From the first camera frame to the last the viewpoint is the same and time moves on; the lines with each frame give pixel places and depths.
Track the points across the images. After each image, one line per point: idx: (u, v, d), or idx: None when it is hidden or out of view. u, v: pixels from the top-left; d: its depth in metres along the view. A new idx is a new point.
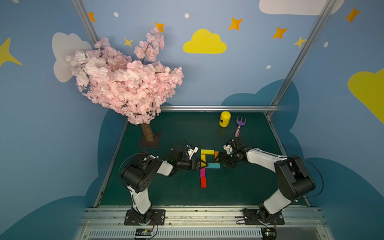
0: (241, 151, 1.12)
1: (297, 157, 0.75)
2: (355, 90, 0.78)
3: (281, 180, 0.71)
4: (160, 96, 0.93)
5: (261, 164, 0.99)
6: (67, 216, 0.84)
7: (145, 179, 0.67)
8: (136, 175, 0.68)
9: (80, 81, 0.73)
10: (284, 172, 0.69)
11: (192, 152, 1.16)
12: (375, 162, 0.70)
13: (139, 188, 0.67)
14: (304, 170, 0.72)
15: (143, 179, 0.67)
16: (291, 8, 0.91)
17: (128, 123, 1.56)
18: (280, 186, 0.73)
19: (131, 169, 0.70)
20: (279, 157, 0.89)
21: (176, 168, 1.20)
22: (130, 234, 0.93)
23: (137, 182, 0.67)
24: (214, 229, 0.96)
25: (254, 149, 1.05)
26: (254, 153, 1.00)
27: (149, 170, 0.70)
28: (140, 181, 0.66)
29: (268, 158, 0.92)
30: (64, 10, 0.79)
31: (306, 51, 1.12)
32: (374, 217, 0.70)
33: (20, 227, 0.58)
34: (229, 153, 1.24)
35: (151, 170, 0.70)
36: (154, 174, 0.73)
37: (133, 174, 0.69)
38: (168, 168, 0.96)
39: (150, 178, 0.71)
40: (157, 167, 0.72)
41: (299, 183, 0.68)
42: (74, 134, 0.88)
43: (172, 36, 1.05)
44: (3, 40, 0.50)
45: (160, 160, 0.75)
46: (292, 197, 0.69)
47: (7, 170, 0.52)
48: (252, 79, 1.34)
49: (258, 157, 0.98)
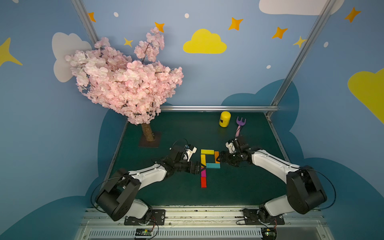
0: (245, 152, 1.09)
1: (312, 170, 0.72)
2: (355, 91, 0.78)
3: (293, 193, 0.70)
4: (160, 96, 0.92)
5: (268, 168, 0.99)
6: (67, 216, 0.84)
7: (120, 207, 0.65)
8: (111, 203, 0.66)
9: (80, 81, 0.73)
10: (297, 186, 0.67)
11: (191, 153, 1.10)
12: (375, 162, 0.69)
13: (114, 217, 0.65)
14: (317, 182, 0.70)
15: (117, 208, 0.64)
16: (291, 7, 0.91)
17: (128, 123, 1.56)
18: (291, 196, 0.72)
19: (105, 196, 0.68)
20: (290, 166, 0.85)
21: (172, 170, 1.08)
22: (130, 234, 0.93)
23: (112, 211, 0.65)
24: (214, 229, 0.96)
25: (261, 152, 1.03)
26: (262, 157, 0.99)
27: (124, 197, 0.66)
28: (114, 210, 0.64)
29: (277, 166, 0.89)
30: (64, 10, 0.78)
31: (306, 51, 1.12)
32: (375, 217, 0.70)
33: (20, 227, 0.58)
34: (231, 151, 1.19)
35: (125, 196, 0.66)
36: (130, 199, 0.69)
37: (107, 202, 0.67)
38: (159, 175, 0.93)
39: (128, 203, 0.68)
40: (131, 190, 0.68)
41: (312, 197, 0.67)
42: (73, 133, 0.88)
43: (172, 36, 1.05)
44: (3, 40, 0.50)
45: (137, 182, 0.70)
46: (304, 210, 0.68)
47: (8, 169, 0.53)
48: (252, 79, 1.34)
49: (265, 161, 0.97)
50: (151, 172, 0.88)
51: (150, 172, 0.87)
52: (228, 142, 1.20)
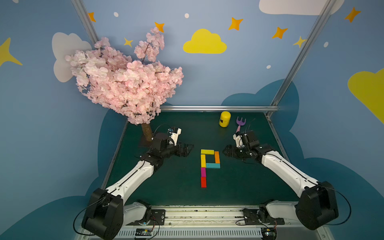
0: (254, 150, 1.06)
1: (331, 187, 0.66)
2: (355, 91, 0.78)
3: (303, 209, 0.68)
4: (160, 96, 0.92)
5: (279, 174, 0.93)
6: (67, 217, 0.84)
7: (110, 229, 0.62)
8: (100, 227, 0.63)
9: (80, 81, 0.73)
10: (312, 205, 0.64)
11: (175, 136, 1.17)
12: (375, 163, 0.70)
13: (109, 237, 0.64)
14: (334, 201, 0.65)
15: (107, 231, 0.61)
16: (291, 7, 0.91)
17: (128, 123, 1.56)
18: (301, 209, 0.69)
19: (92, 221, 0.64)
20: (306, 179, 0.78)
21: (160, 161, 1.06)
22: (130, 234, 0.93)
23: (104, 234, 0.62)
24: (214, 229, 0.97)
25: (274, 156, 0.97)
26: (274, 162, 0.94)
27: (109, 220, 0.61)
28: (106, 233, 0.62)
29: (292, 175, 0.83)
30: (64, 9, 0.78)
31: (306, 51, 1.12)
32: (375, 217, 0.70)
33: (20, 228, 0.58)
34: (239, 145, 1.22)
35: (109, 220, 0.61)
36: (118, 218, 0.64)
37: (96, 226, 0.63)
38: (144, 175, 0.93)
39: (117, 220, 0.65)
40: (114, 211, 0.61)
41: (323, 219, 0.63)
42: (73, 133, 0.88)
43: (172, 36, 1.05)
44: (3, 40, 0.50)
45: (119, 201, 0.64)
46: (312, 226, 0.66)
47: (8, 169, 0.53)
48: (252, 79, 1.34)
49: (278, 167, 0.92)
50: (133, 177, 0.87)
51: (133, 177, 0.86)
52: (237, 136, 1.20)
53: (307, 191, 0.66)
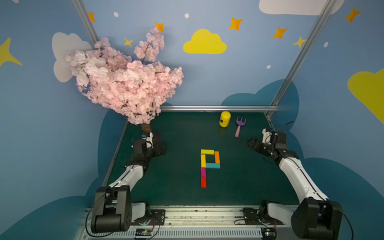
0: (276, 150, 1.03)
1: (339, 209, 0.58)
2: (355, 91, 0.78)
3: (300, 218, 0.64)
4: (160, 96, 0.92)
5: (291, 180, 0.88)
6: (66, 216, 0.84)
7: (125, 215, 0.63)
8: (113, 219, 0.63)
9: (80, 81, 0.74)
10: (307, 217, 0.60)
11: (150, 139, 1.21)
12: (375, 163, 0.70)
13: (125, 226, 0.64)
14: (336, 223, 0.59)
15: (123, 217, 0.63)
16: (291, 7, 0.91)
17: (128, 123, 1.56)
18: (298, 214, 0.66)
19: (102, 219, 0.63)
20: (315, 192, 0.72)
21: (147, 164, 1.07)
22: (130, 234, 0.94)
23: (119, 223, 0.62)
24: (214, 229, 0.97)
25: (294, 161, 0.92)
26: (291, 167, 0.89)
27: (122, 206, 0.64)
28: (122, 221, 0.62)
29: (302, 185, 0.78)
30: (64, 9, 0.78)
31: (306, 51, 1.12)
32: (375, 217, 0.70)
33: (20, 228, 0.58)
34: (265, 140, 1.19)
35: (123, 206, 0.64)
36: (129, 204, 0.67)
37: (108, 222, 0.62)
38: (138, 173, 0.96)
39: (129, 207, 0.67)
40: (125, 196, 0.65)
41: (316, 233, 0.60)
42: (73, 133, 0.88)
43: (172, 36, 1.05)
44: (3, 40, 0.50)
45: (126, 186, 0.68)
46: (299, 234, 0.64)
47: (8, 169, 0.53)
48: (252, 78, 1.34)
49: (293, 174, 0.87)
50: (129, 173, 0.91)
51: (128, 174, 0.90)
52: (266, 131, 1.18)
53: (311, 200, 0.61)
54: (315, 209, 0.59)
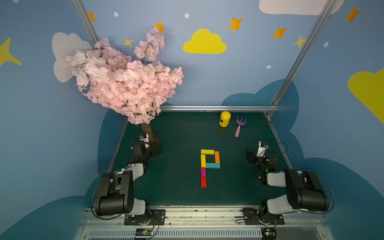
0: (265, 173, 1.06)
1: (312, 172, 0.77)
2: (355, 91, 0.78)
3: (291, 189, 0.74)
4: (160, 96, 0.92)
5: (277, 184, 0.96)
6: (66, 216, 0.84)
7: (127, 197, 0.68)
8: (116, 200, 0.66)
9: (80, 81, 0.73)
10: (293, 178, 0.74)
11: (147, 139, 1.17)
12: (375, 162, 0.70)
13: (127, 209, 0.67)
14: (318, 185, 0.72)
15: (125, 198, 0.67)
16: (292, 8, 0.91)
17: (128, 123, 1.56)
18: (289, 194, 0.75)
19: (106, 201, 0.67)
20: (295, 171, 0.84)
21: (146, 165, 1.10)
22: (130, 234, 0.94)
23: (121, 204, 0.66)
24: (214, 229, 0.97)
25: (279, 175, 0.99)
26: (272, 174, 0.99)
27: (125, 187, 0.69)
28: (124, 202, 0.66)
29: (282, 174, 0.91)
30: (63, 10, 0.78)
31: (306, 51, 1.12)
32: (374, 217, 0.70)
33: (20, 227, 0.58)
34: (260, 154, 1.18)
35: (126, 187, 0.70)
36: (131, 188, 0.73)
37: (111, 202, 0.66)
38: (139, 168, 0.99)
39: (130, 192, 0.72)
40: (128, 178, 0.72)
41: (308, 194, 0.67)
42: (73, 133, 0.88)
43: (172, 36, 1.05)
44: (3, 40, 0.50)
45: (129, 171, 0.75)
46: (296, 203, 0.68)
47: (8, 169, 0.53)
48: (252, 78, 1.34)
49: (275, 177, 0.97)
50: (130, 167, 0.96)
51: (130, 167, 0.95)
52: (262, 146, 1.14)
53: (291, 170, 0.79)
54: (293, 171, 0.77)
